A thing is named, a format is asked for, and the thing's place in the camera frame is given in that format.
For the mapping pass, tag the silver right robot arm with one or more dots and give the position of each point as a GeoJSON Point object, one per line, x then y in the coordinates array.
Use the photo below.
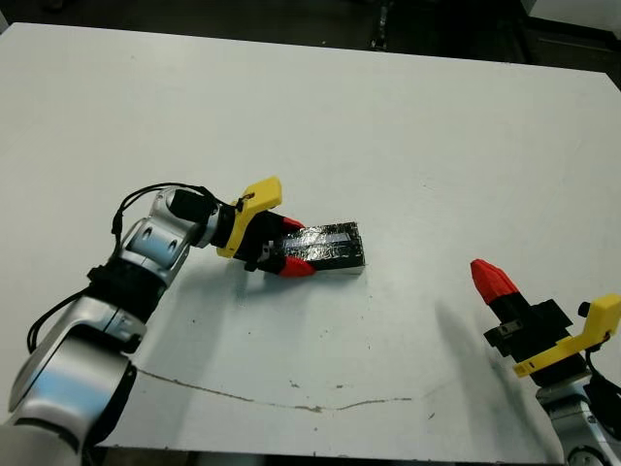
{"type": "Point", "coordinates": [577, 422]}

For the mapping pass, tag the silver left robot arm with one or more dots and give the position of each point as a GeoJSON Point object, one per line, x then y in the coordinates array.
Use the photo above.
{"type": "Point", "coordinates": [73, 364]}

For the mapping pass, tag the dark metal stand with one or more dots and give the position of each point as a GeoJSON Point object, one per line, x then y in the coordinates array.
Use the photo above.
{"type": "Point", "coordinates": [382, 22]}

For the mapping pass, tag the white-lined camera box base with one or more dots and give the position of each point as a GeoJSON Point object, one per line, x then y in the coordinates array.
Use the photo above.
{"type": "Point", "coordinates": [349, 273]}

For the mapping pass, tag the black glossy box lid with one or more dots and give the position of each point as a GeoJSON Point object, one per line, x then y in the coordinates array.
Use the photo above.
{"type": "Point", "coordinates": [330, 247]}

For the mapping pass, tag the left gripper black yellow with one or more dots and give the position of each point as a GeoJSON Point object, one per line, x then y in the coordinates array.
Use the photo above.
{"type": "Point", "coordinates": [257, 233]}

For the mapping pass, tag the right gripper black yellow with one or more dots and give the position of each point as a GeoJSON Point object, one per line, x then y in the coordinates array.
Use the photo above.
{"type": "Point", "coordinates": [543, 340]}

